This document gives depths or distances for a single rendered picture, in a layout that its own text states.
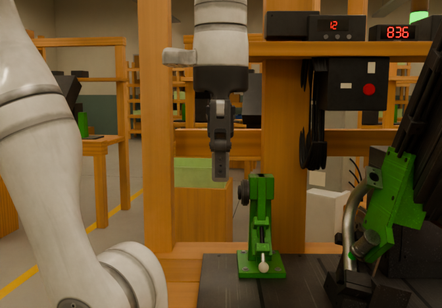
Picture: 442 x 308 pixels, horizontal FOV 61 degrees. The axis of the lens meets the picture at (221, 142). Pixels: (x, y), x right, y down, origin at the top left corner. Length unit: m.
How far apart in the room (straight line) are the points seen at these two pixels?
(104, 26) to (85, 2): 0.90
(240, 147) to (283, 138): 0.16
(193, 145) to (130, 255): 0.87
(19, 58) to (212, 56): 0.22
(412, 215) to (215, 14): 0.65
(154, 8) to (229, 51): 0.75
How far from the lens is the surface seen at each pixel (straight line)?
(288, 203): 1.25
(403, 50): 1.17
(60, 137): 0.42
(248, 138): 1.28
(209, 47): 0.49
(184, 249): 1.32
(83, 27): 12.54
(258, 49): 1.06
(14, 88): 0.43
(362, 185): 1.00
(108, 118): 12.13
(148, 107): 1.20
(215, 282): 1.07
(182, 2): 11.54
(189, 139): 1.28
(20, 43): 0.49
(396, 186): 0.92
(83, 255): 0.40
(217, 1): 0.50
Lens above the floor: 1.41
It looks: 8 degrees down
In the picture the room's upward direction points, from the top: straight up
